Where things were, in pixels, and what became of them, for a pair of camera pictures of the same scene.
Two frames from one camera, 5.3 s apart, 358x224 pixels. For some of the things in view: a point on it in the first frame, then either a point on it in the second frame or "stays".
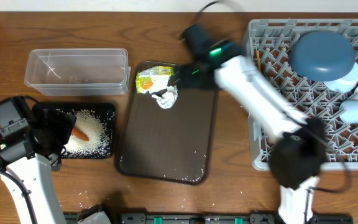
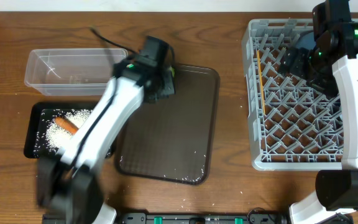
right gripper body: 194,77 to 302,65
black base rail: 212,218 stays
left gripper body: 56,133 to 165,85
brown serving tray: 157,143 stays
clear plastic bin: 61,72 stays
